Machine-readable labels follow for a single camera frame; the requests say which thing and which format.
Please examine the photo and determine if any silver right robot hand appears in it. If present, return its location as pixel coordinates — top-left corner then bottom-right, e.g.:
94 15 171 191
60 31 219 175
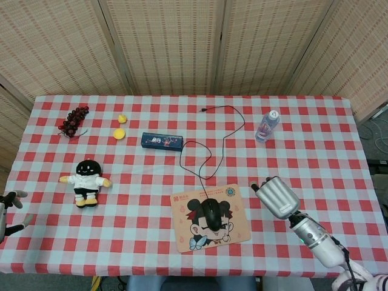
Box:
249 175 301 219

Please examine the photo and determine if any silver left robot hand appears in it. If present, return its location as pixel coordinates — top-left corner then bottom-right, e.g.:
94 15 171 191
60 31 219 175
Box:
0 190 35 243

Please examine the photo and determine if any black computer mouse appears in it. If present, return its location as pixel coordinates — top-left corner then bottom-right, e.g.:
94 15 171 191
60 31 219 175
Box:
201 198 224 232

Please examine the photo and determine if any thin black mouse cable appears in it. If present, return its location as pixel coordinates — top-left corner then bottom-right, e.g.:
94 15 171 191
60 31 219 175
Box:
179 105 246 203

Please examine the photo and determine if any cartoon girl mouse pad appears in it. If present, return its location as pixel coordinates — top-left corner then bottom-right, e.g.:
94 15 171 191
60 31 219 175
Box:
170 183 253 254

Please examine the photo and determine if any clear plastic water bottle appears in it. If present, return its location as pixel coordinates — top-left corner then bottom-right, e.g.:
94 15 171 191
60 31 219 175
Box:
255 109 281 143

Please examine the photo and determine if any black-headed plush doll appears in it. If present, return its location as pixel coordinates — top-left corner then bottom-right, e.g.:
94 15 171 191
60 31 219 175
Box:
59 159 113 209

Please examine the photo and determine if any black floor device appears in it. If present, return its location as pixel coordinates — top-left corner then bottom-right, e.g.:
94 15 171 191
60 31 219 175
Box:
367 157 388 171

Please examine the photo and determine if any dark red grape bunch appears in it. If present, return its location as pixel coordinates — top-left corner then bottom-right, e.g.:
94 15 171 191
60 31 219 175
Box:
57 105 90 139

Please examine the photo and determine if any blue grey chair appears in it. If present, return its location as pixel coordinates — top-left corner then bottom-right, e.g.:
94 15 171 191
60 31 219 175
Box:
126 275 258 291

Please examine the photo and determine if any dark blue printed box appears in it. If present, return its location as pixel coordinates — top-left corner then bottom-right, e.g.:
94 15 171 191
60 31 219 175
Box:
141 132 185 152

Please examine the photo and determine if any red white checkered tablecloth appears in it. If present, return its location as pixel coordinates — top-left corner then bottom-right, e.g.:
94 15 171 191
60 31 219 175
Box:
0 95 383 279

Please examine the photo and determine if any woven bamboo folding screen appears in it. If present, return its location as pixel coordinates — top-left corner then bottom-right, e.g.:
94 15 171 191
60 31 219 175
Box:
0 0 388 195

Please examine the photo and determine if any white floor cable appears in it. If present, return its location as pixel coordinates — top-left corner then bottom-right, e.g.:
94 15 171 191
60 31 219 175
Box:
360 116 388 152

